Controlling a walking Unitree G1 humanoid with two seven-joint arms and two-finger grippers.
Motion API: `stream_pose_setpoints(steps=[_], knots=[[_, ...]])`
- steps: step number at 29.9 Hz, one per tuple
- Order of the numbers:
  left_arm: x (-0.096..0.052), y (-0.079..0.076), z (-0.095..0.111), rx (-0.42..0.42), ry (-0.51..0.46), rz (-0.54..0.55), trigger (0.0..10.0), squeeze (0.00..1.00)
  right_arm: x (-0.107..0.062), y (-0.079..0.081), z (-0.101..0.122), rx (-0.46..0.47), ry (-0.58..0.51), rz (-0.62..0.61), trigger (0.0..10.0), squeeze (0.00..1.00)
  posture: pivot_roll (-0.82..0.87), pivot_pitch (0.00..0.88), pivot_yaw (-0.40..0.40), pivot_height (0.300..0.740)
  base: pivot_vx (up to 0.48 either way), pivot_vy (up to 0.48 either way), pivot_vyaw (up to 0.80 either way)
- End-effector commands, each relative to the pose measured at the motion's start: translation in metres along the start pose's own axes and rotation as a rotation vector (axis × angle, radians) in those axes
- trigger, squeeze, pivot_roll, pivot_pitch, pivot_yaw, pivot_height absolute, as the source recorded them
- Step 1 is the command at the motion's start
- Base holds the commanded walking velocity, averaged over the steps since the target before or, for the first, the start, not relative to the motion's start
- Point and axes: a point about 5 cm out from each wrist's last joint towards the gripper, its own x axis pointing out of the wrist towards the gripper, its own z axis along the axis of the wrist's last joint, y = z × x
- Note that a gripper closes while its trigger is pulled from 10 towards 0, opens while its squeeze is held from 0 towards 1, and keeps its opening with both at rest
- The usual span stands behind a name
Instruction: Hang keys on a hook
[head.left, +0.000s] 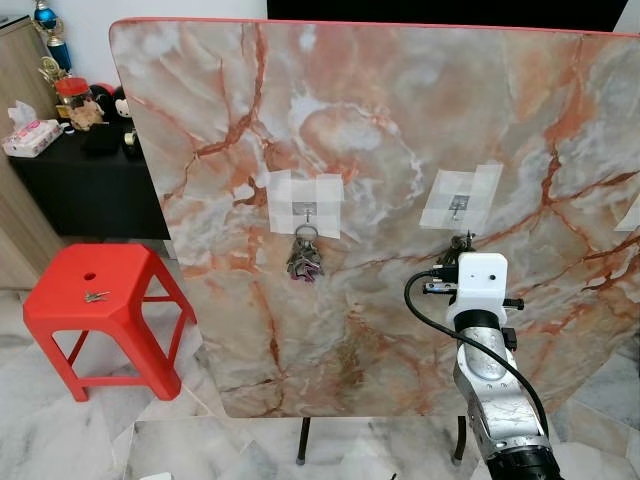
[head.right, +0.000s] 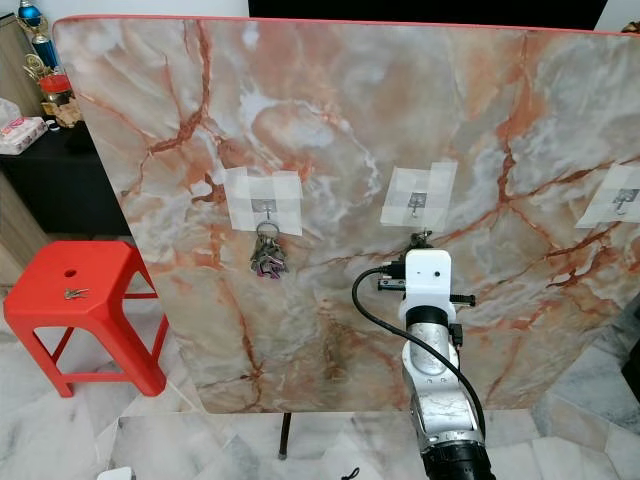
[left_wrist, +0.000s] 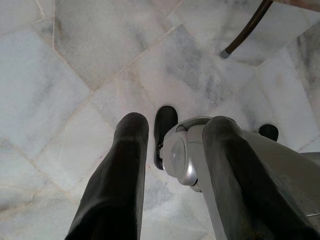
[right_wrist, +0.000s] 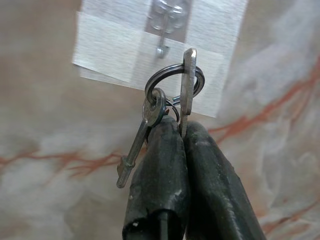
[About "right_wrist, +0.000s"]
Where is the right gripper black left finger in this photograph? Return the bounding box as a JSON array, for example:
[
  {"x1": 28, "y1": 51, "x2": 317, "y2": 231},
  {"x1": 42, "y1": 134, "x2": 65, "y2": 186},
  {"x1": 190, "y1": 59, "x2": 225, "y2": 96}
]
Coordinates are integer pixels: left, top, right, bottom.
[{"x1": 121, "y1": 116, "x2": 189, "y2": 240}]

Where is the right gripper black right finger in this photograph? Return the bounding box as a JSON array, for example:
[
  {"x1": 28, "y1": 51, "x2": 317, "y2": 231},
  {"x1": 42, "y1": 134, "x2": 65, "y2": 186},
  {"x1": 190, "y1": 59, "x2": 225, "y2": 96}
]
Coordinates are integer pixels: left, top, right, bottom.
[{"x1": 184, "y1": 119, "x2": 266, "y2": 240}]

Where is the silver key bunch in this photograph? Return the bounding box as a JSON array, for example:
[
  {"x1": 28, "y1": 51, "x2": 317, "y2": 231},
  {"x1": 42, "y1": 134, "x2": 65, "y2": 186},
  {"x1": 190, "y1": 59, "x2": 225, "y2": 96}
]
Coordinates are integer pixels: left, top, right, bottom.
[{"x1": 116, "y1": 47, "x2": 206, "y2": 189}]

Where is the clear adhesive metal hook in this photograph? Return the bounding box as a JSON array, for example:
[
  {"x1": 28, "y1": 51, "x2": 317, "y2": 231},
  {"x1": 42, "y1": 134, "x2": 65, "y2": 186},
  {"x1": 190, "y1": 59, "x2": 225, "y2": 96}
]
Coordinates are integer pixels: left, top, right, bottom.
[{"x1": 146, "y1": 0, "x2": 188, "y2": 59}]

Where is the white tape patch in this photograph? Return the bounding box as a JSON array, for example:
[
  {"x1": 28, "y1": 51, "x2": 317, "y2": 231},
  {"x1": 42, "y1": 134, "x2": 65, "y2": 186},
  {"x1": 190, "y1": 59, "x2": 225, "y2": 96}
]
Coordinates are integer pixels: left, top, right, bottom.
[{"x1": 71, "y1": 0, "x2": 250, "y2": 119}]

